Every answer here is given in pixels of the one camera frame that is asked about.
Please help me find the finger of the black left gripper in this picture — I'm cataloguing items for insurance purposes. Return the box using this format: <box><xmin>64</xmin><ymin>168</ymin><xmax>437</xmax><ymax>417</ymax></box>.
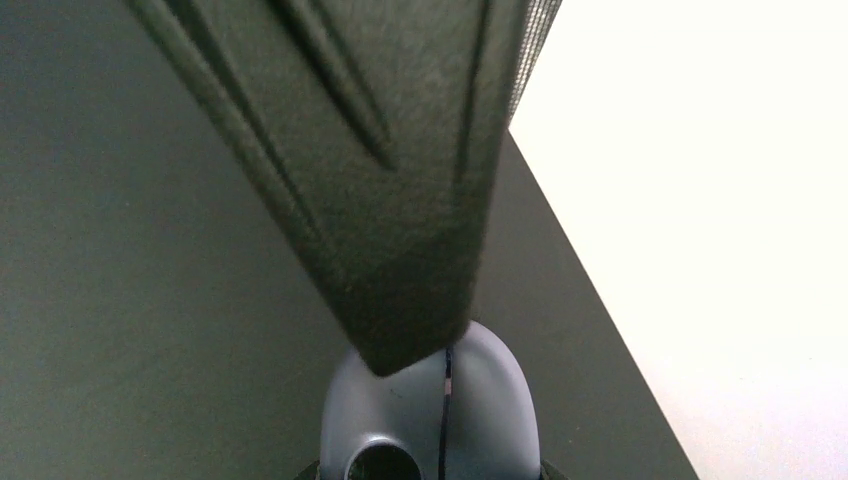
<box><xmin>128</xmin><ymin>1</ymin><xmax>560</xmax><ymax>377</ymax></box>

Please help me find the lilac earbud charging case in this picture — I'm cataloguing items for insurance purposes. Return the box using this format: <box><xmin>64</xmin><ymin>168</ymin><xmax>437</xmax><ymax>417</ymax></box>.
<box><xmin>317</xmin><ymin>322</ymin><xmax>542</xmax><ymax>479</ymax></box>

